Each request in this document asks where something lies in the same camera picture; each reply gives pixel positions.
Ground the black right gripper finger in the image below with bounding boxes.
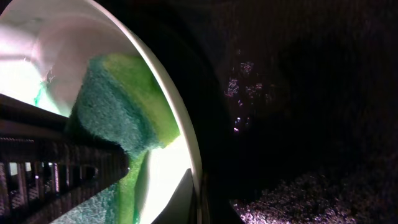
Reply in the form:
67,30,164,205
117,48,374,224
152,169,198,224

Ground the green and yellow sponge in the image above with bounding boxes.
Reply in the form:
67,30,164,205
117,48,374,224
56,54,180,223

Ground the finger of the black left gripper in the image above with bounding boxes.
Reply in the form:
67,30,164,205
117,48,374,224
1,95,129,223

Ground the round black tray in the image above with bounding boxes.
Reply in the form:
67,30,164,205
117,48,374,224
102,0,397,223

